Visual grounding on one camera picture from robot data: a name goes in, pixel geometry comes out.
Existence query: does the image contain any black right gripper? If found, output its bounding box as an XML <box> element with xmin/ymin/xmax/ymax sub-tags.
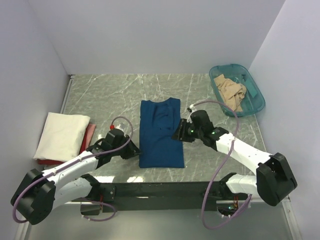
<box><xmin>170</xmin><ymin>118</ymin><xmax>204</xmax><ymax>143</ymax></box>

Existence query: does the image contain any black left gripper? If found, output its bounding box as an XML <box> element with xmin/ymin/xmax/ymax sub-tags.
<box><xmin>111</xmin><ymin>134</ymin><xmax>142</xmax><ymax>160</ymax></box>

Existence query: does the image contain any blue t-shirt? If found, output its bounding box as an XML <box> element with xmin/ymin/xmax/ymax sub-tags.
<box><xmin>138</xmin><ymin>97</ymin><xmax>185</xmax><ymax>169</ymax></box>

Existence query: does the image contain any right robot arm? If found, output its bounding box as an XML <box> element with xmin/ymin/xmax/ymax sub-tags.
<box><xmin>172</xmin><ymin>110</ymin><xmax>298</xmax><ymax>207</ymax></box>

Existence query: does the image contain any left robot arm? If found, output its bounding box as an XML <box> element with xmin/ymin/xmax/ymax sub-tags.
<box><xmin>10</xmin><ymin>128</ymin><xmax>141</xmax><ymax>225</ymax></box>

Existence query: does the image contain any pink folded t-shirt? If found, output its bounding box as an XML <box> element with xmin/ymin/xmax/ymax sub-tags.
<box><xmin>79</xmin><ymin>123</ymin><xmax>96</xmax><ymax>154</ymax></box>

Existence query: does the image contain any beige garment in bin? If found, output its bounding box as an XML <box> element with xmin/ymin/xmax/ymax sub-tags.
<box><xmin>213</xmin><ymin>74</ymin><xmax>247</xmax><ymax>112</ymax></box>

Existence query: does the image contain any white folded t-shirt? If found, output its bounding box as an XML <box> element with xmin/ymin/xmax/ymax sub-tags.
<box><xmin>33</xmin><ymin>112</ymin><xmax>91</xmax><ymax>161</ymax></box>

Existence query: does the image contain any teal plastic bin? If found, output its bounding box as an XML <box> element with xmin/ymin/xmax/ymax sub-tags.
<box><xmin>209</xmin><ymin>63</ymin><xmax>266</xmax><ymax>117</ymax></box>

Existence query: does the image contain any black base beam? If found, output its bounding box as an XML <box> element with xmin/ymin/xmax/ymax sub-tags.
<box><xmin>79</xmin><ymin>181</ymin><xmax>250</xmax><ymax>216</ymax></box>

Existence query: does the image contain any red folded t-shirt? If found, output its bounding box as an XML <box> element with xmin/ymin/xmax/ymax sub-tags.
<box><xmin>37</xmin><ymin>139</ymin><xmax>88</xmax><ymax>166</ymax></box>

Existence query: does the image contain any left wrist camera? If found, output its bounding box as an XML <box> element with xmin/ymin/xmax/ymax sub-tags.
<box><xmin>109</xmin><ymin>122</ymin><xmax>126</xmax><ymax>132</ymax></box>

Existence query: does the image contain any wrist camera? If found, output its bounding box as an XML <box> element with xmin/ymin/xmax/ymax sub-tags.
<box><xmin>109</xmin><ymin>122</ymin><xmax>126</xmax><ymax>132</ymax></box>
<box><xmin>186</xmin><ymin>104</ymin><xmax>197</xmax><ymax>123</ymax></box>

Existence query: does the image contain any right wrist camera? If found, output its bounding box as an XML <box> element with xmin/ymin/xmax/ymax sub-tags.
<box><xmin>186</xmin><ymin>104</ymin><xmax>197</xmax><ymax>123</ymax></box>

